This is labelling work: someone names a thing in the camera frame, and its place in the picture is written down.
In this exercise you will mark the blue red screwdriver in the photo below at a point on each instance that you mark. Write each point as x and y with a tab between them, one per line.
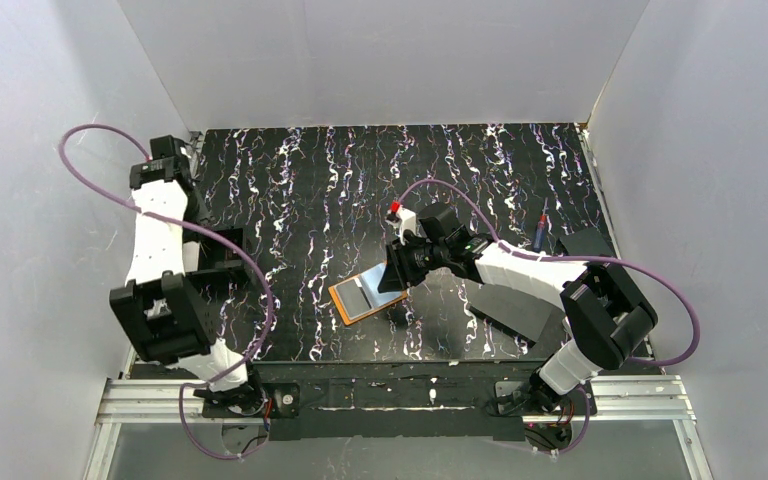
540	231

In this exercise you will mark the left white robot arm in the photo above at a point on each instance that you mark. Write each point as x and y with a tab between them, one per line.
162	306

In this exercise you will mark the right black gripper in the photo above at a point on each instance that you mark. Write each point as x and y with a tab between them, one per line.
408	257

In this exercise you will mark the black flat slab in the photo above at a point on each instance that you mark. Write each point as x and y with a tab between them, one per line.
515	313

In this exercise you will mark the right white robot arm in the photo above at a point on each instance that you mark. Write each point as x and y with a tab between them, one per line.
608	316

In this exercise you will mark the orange card holder wallet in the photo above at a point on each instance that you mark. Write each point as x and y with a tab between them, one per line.
379	301

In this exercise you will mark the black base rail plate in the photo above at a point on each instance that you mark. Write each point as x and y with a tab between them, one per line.
403	399

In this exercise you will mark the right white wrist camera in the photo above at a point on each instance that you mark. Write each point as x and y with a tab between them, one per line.
402	220

